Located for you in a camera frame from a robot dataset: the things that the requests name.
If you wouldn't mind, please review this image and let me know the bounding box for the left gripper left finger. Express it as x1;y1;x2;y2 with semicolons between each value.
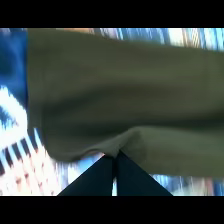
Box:
57;154;116;197

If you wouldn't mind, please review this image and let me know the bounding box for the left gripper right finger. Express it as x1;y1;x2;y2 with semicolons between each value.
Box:
114;150;173;197

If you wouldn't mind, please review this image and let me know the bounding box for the brown garment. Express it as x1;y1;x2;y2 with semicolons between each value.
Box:
26;28;224;178

